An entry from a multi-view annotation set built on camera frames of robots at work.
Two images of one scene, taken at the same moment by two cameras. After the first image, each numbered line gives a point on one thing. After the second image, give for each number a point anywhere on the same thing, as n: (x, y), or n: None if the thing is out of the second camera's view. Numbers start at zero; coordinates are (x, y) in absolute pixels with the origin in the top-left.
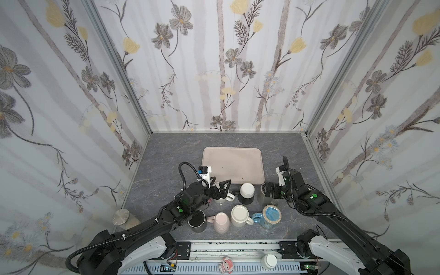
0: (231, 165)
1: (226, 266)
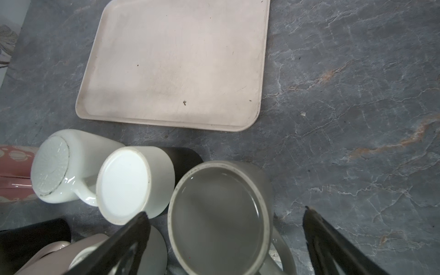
0: (197, 64)
1: None
